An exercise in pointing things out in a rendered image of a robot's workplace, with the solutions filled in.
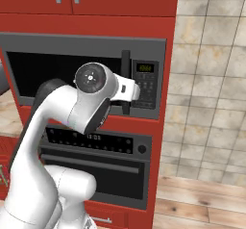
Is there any black oven door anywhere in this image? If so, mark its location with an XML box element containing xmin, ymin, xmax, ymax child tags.
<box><xmin>38</xmin><ymin>147</ymin><xmax>150</xmax><ymax>211</ymax></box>

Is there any black microwave door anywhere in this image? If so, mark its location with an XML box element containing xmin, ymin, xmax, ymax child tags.
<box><xmin>2</xmin><ymin>48</ymin><xmax>133</xmax><ymax>113</ymax></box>

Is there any grey drawer handle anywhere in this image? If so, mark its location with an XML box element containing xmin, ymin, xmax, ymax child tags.
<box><xmin>90</xmin><ymin>216</ymin><xmax>113</xmax><ymax>225</ymax></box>

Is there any grey oven door handle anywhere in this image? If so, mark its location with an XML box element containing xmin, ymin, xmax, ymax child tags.
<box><xmin>40</xmin><ymin>153</ymin><xmax>141</xmax><ymax>175</ymax></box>

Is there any grey microwave oven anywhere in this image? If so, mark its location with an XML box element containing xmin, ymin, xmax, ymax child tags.
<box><xmin>0</xmin><ymin>32</ymin><xmax>167</xmax><ymax>121</ymax></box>

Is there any dark grey oven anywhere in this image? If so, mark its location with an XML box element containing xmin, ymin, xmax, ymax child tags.
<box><xmin>37</xmin><ymin>124</ymin><xmax>154</xmax><ymax>212</ymax></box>

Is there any red tall cabinet housing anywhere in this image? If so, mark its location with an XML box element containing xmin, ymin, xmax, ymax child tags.
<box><xmin>0</xmin><ymin>13</ymin><xmax>180</xmax><ymax>229</ymax></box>

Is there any red base cabinet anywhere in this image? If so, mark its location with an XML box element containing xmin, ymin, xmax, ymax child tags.
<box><xmin>0</xmin><ymin>135</ymin><xmax>21</xmax><ymax>201</ymax></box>

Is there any black oven knob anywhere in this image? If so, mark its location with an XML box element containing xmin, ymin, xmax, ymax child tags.
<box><xmin>136</xmin><ymin>144</ymin><xmax>148</xmax><ymax>155</ymax></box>

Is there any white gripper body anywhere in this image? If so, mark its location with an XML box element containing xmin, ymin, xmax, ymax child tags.
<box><xmin>127</xmin><ymin>79</ymin><xmax>141</xmax><ymax>102</ymax></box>

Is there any dark grey microwave door handle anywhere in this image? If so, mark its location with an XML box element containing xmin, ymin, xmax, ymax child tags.
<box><xmin>120</xmin><ymin>49</ymin><xmax>132</xmax><ymax>116</ymax></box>

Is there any red drawer front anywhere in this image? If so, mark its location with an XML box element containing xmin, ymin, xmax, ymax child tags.
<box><xmin>84</xmin><ymin>203</ymin><xmax>130</xmax><ymax>229</ymax></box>

